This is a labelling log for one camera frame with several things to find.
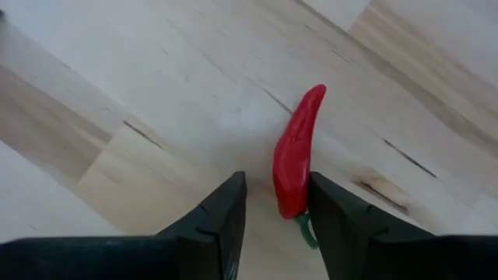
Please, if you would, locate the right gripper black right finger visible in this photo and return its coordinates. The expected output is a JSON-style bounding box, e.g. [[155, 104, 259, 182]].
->
[[309, 172, 498, 280]]

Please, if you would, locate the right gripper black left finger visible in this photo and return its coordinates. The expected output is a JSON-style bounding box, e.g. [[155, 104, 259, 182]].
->
[[0, 171, 248, 280]]

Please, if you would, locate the red chili pepper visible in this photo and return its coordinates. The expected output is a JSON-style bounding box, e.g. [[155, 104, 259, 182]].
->
[[272, 83, 328, 250]]

